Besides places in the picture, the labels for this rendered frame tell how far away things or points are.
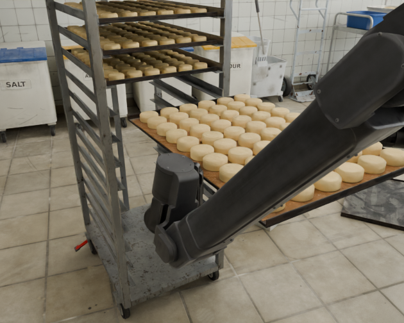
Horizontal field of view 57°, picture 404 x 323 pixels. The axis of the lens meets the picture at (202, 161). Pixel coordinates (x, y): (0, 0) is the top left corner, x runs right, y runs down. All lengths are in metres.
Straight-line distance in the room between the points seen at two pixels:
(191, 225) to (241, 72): 3.42
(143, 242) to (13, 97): 2.08
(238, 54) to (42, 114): 1.92
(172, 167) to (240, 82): 3.38
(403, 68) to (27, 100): 3.43
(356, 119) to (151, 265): 1.58
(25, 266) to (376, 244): 1.89
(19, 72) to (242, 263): 2.43
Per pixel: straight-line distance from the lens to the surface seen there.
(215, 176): 0.71
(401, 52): 0.27
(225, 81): 1.37
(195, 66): 1.36
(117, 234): 1.42
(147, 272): 1.77
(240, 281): 1.93
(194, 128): 0.90
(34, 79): 3.53
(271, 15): 4.67
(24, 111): 3.62
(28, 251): 2.29
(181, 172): 0.54
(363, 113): 0.28
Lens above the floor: 1.35
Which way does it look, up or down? 27 degrees down
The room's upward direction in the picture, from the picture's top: straight up
